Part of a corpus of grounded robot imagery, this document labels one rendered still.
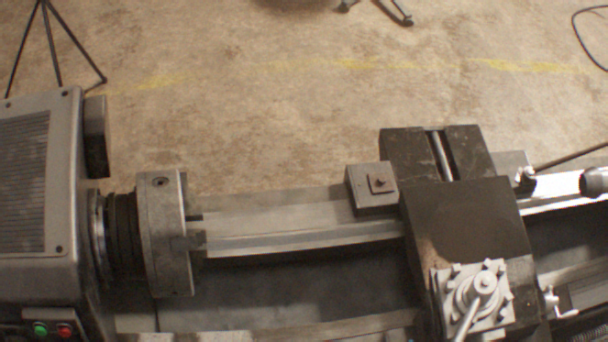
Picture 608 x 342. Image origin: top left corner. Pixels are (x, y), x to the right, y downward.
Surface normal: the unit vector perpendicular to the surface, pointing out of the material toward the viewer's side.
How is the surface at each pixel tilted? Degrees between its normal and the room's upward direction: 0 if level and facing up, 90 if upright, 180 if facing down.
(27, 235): 0
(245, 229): 0
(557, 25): 0
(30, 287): 45
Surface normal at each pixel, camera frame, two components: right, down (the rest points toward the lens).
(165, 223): 0.12, -0.25
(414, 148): 0.07, -0.61
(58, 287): 0.16, 0.12
